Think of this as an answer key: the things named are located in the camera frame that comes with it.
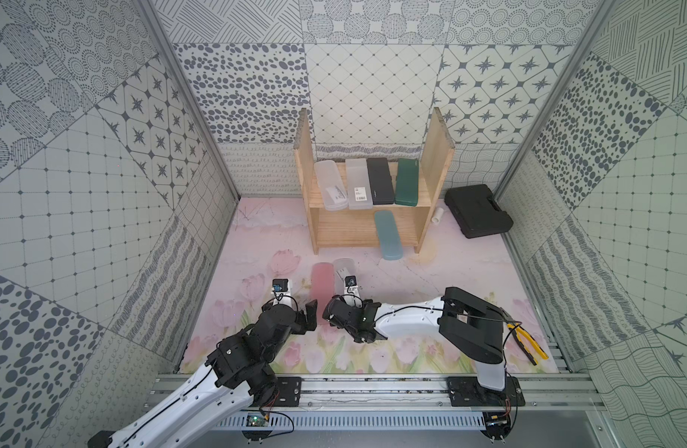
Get black pencil case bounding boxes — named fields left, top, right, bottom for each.
left=366, top=158, right=395, bottom=205

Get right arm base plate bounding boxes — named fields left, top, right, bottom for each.
left=445, top=374, right=526, bottom=408

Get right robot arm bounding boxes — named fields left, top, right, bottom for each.
left=323, top=287, right=520, bottom=392

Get light blue pencil case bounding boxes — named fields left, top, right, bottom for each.
left=374, top=210, right=403, bottom=261

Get aluminium mounting rail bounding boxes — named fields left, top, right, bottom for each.
left=146, top=371, right=608, bottom=414

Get white vented cable duct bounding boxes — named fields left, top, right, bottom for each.
left=214, top=412, right=486, bottom=432

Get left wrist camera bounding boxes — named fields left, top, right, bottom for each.
left=272, top=278, right=294, bottom=307

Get dark green pencil case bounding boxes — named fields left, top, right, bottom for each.
left=395, top=159, right=419, bottom=207

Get black plastic tool case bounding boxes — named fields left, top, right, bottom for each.
left=444, top=184, right=513, bottom=239

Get frosted barcode pencil case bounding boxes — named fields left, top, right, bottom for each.
left=345, top=159, right=373, bottom=210

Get frosted clear pencil case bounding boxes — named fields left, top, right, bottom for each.
left=313, top=160, right=348, bottom=212

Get pink pencil case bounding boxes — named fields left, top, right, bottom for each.
left=310, top=262, right=335, bottom=317

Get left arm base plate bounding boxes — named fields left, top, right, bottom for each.
left=254, top=376, right=302, bottom=409

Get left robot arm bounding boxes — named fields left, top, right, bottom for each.
left=87, top=298, right=317, bottom=447

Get small white roll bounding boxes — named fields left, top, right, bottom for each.
left=431, top=207, right=444, bottom=224

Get clear pencil case with label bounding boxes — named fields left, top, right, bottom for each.
left=332, top=258, right=356, bottom=299

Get yellow handled pliers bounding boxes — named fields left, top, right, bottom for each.
left=507, top=322, right=550, bottom=366

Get wooden two-tier shelf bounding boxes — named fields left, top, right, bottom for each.
left=293, top=108, right=455, bottom=253

